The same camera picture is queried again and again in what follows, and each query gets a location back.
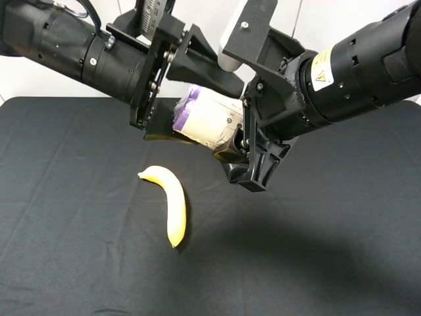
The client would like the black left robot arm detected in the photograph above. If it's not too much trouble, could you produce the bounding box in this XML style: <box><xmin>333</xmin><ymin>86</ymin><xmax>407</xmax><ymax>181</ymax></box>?
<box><xmin>1</xmin><ymin>1</ymin><xmax>243</xmax><ymax>142</ymax></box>

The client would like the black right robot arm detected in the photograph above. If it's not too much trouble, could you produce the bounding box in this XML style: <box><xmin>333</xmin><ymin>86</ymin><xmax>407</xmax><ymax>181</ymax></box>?
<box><xmin>214</xmin><ymin>1</ymin><xmax>420</xmax><ymax>192</ymax></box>

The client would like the black tablecloth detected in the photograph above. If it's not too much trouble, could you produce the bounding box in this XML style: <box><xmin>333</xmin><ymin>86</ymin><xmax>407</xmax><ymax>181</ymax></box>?
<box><xmin>1</xmin><ymin>97</ymin><xmax>420</xmax><ymax>315</ymax></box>

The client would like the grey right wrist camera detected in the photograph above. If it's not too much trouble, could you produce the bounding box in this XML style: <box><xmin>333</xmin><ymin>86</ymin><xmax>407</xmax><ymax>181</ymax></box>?
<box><xmin>216</xmin><ymin>0</ymin><xmax>251</xmax><ymax>72</ymax></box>

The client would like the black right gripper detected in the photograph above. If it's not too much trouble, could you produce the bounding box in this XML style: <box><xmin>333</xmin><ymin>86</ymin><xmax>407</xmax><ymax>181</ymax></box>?
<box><xmin>212</xmin><ymin>1</ymin><xmax>316</xmax><ymax>192</ymax></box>

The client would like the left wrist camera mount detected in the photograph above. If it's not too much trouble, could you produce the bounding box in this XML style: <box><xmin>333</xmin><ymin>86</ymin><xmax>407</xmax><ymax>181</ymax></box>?
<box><xmin>135</xmin><ymin>0</ymin><xmax>176</xmax><ymax>40</ymax></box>

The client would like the purple bag roll paper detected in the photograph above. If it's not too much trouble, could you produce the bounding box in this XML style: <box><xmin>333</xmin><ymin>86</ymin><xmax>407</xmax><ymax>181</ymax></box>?
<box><xmin>172</xmin><ymin>85</ymin><xmax>243</xmax><ymax>150</ymax></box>

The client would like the black glasses case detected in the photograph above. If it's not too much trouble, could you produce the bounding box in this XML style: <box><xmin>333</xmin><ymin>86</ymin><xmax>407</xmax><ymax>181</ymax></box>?
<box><xmin>222</xmin><ymin>163</ymin><xmax>249</xmax><ymax>184</ymax></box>

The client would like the yellow banana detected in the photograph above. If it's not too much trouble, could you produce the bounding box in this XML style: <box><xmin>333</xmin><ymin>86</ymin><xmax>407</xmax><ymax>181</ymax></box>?
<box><xmin>137</xmin><ymin>165</ymin><xmax>187</xmax><ymax>248</ymax></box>

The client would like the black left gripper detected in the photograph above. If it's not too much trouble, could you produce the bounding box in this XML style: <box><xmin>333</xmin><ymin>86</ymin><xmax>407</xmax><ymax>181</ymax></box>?
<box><xmin>106</xmin><ymin>14</ymin><xmax>243</xmax><ymax>144</ymax></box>

